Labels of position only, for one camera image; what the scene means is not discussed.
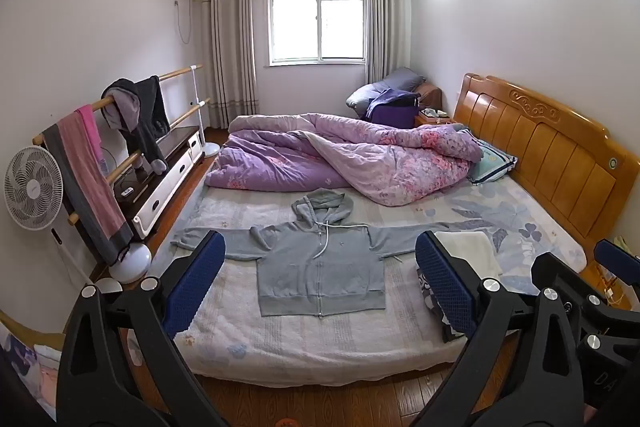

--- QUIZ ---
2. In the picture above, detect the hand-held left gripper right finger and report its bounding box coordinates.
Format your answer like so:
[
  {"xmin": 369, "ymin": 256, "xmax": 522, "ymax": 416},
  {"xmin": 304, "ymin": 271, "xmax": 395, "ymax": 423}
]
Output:
[{"xmin": 415, "ymin": 230, "xmax": 587, "ymax": 427}]

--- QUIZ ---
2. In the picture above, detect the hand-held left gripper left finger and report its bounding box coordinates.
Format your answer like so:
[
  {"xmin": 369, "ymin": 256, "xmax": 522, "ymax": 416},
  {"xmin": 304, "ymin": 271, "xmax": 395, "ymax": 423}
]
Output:
[{"xmin": 56, "ymin": 230, "xmax": 227, "ymax": 427}]

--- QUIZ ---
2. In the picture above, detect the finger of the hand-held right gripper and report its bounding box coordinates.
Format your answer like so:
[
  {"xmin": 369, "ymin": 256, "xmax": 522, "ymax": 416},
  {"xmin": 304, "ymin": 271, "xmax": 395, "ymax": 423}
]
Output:
[
  {"xmin": 531, "ymin": 253, "xmax": 628, "ymax": 350},
  {"xmin": 594, "ymin": 238, "xmax": 640, "ymax": 283}
]

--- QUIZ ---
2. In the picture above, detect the grey zip hoodie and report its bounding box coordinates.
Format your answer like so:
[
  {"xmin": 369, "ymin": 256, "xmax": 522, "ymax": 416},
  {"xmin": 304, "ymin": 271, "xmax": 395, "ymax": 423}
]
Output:
[{"xmin": 171, "ymin": 188, "xmax": 453, "ymax": 318}]

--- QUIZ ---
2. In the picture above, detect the black and white patterned cloth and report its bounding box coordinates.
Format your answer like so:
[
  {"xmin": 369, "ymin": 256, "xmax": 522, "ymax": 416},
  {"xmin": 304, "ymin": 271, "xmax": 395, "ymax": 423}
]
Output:
[{"xmin": 417, "ymin": 267, "xmax": 468, "ymax": 343}]

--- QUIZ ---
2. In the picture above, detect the white folded cloth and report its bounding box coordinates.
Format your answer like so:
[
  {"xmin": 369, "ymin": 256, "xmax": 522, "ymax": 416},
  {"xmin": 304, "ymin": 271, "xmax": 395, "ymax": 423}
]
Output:
[{"xmin": 434, "ymin": 231, "xmax": 503, "ymax": 280}]

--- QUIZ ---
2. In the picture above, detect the white and dark tv cabinet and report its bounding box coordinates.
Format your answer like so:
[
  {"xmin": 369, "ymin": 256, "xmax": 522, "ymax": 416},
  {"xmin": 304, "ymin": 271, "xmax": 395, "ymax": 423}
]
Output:
[{"xmin": 112, "ymin": 125, "xmax": 203, "ymax": 240}]

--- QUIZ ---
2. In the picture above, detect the teal patterned pillow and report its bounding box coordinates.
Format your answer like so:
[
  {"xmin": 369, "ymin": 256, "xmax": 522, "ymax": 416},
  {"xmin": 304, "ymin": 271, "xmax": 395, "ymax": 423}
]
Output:
[{"xmin": 467, "ymin": 129, "xmax": 518, "ymax": 185}]

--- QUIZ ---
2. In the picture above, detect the wooden bed with floral sheet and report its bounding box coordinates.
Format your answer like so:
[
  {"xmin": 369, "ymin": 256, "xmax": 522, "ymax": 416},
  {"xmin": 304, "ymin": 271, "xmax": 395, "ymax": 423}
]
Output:
[{"xmin": 145, "ymin": 73, "xmax": 626, "ymax": 389}]

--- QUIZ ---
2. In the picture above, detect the pink and grey towel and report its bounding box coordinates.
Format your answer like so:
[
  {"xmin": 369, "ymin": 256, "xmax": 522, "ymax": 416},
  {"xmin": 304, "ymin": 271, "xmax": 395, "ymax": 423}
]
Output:
[{"xmin": 42, "ymin": 104, "xmax": 133, "ymax": 265}]

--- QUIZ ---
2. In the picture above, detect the purple floral quilt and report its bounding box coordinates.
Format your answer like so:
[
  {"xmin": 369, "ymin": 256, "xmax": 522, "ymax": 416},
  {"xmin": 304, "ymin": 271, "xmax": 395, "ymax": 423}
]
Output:
[{"xmin": 205, "ymin": 112, "xmax": 483, "ymax": 206}]

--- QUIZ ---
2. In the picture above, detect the dark grey jacket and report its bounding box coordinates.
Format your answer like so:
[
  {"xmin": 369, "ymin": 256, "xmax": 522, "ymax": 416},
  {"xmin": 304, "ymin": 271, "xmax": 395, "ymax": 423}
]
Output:
[{"xmin": 101, "ymin": 76, "xmax": 171, "ymax": 172}]

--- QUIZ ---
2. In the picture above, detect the purple storage bag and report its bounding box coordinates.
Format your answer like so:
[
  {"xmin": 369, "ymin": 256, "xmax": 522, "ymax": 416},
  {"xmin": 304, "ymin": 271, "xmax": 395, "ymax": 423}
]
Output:
[{"xmin": 371, "ymin": 104, "xmax": 420, "ymax": 128}]

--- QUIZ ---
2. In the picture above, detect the white standing fan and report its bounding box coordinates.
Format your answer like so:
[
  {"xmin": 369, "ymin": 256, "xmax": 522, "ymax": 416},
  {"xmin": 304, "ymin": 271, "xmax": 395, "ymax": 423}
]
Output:
[{"xmin": 4, "ymin": 146, "xmax": 123, "ymax": 295}]

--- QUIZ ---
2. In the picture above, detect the purple cloth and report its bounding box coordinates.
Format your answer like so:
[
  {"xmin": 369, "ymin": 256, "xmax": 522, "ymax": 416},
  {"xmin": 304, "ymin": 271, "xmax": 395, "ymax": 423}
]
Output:
[{"xmin": 365, "ymin": 88, "xmax": 421, "ymax": 118}]

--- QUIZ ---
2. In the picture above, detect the wooden barre rack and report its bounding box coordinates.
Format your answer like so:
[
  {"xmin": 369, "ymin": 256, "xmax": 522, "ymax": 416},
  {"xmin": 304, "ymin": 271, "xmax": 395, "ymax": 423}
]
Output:
[{"xmin": 32, "ymin": 64, "xmax": 221, "ymax": 284}]

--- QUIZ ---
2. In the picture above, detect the grey striped curtain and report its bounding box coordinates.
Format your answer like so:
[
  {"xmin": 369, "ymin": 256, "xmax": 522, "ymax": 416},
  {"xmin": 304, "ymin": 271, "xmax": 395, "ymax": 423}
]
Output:
[
  {"xmin": 199, "ymin": 0, "xmax": 259, "ymax": 130},
  {"xmin": 365, "ymin": 0, "xmax": 412, "ymax": 85}
]

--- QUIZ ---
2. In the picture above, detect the wooden nightstand with cables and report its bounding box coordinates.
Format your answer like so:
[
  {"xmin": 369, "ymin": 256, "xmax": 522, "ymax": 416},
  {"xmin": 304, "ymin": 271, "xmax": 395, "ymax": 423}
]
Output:
[{"xmin": 582, "ymin": 259, "xmax": 640, "ymax": 314}]

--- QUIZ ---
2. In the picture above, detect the white air conditioner cable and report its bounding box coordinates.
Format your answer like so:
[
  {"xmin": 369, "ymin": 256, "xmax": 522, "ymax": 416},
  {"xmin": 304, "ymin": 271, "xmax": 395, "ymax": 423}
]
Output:
[{"xmin": 173, "ymin": 0, "xmax": 193, "ymax": 45}]

